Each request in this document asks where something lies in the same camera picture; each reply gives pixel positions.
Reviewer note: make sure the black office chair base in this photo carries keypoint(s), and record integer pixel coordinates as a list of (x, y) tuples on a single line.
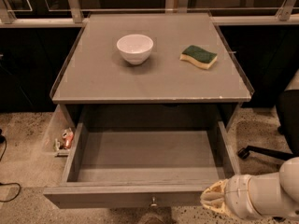
[(287, 108)]

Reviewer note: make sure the grey cabinet with top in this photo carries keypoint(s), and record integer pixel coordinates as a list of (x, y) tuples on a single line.
[(97, 74)]

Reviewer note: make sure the metal drawer knob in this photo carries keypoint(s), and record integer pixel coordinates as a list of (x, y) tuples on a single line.
[(153, 202)]

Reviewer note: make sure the metal window frame rail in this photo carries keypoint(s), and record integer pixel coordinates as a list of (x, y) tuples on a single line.
[(63, 13)]

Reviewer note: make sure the grey top drawer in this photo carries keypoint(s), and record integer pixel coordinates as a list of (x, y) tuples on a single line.
[(123, 155)]

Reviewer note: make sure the orange red small object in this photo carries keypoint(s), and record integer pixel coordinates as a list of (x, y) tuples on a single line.
[(68, 136)]

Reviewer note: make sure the green and yellow sponge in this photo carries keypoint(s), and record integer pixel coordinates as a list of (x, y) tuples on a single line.
[(199, 57)]

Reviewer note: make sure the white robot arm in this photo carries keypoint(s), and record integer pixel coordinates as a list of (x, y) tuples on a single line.
[(250, 197)]

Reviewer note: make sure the white ceramic bowl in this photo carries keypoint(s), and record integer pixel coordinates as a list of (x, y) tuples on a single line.
[(135, 49)]

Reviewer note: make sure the padded gripper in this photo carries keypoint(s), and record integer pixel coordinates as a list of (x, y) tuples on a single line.
[(237, 194)]

